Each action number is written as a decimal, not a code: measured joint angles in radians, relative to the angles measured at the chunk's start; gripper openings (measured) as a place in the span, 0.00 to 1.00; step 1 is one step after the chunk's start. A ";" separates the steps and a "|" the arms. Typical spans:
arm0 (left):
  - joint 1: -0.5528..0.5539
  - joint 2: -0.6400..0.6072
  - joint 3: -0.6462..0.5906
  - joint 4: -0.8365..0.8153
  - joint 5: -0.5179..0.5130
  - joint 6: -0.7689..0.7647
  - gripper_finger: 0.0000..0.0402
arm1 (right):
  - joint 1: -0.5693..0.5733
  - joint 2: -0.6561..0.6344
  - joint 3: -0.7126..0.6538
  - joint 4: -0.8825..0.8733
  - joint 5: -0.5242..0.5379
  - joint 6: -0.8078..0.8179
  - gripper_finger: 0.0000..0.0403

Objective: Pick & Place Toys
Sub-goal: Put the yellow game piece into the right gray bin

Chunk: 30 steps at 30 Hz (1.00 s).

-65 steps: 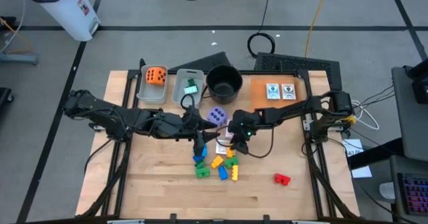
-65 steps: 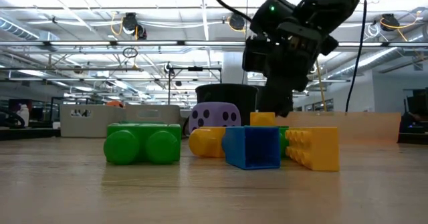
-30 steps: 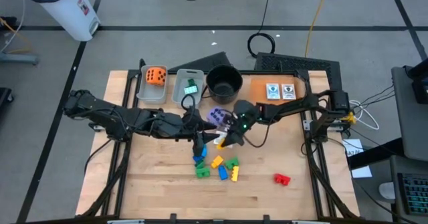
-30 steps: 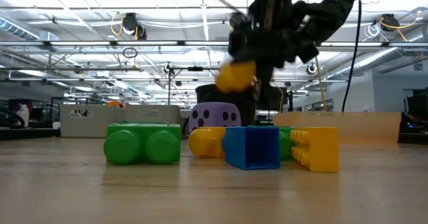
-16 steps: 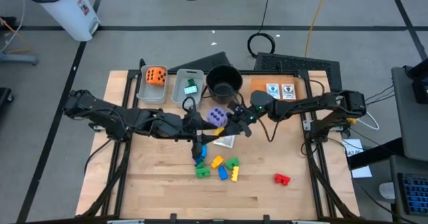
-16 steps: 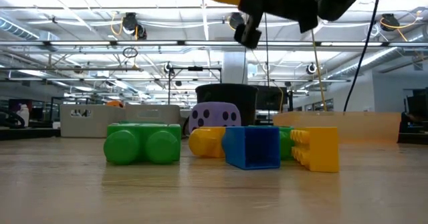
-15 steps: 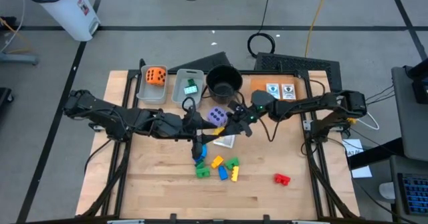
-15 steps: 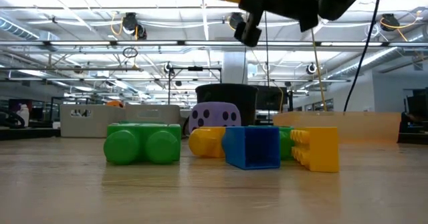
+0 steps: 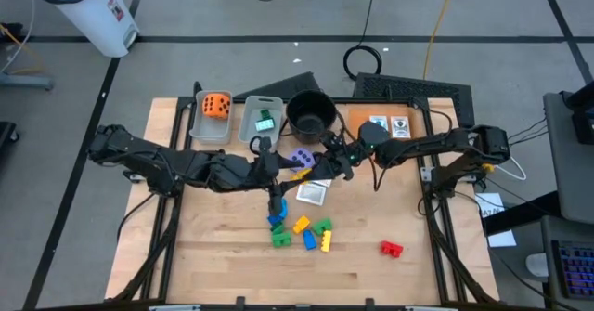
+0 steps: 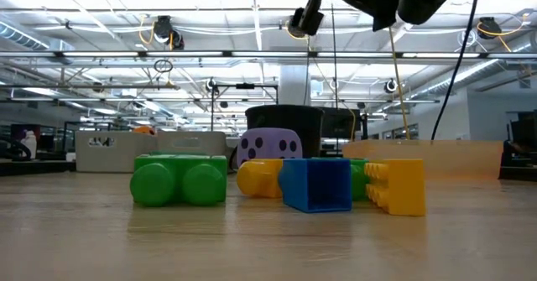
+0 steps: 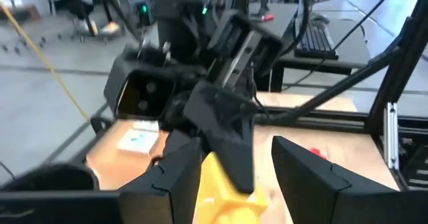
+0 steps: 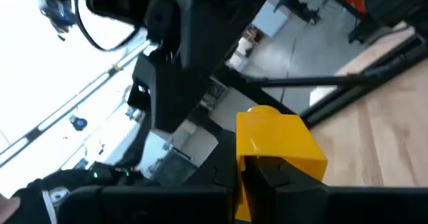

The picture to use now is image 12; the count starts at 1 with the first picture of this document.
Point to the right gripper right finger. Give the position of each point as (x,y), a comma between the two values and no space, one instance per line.
(284,190)

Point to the yellow toy block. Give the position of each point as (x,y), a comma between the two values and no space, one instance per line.
(274,133)

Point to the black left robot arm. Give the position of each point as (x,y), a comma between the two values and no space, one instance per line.
(200,16)

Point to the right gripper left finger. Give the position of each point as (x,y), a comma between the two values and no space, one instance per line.
(220,170)

